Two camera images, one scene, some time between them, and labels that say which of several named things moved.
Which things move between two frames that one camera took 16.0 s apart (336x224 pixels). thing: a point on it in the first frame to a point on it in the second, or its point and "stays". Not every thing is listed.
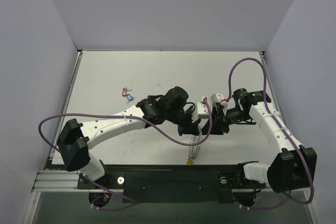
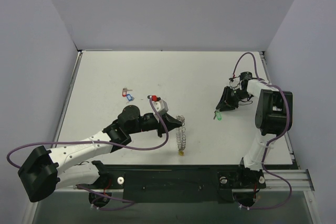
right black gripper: x=219 y=120 to x=230 y=97
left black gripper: x=189 y=123 to x=160 y=124
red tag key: x=124 y=90 stays
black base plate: x=172 y=183 stays
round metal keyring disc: x=193 y=150 to x=180 y=133
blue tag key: x=129 y=98 stays
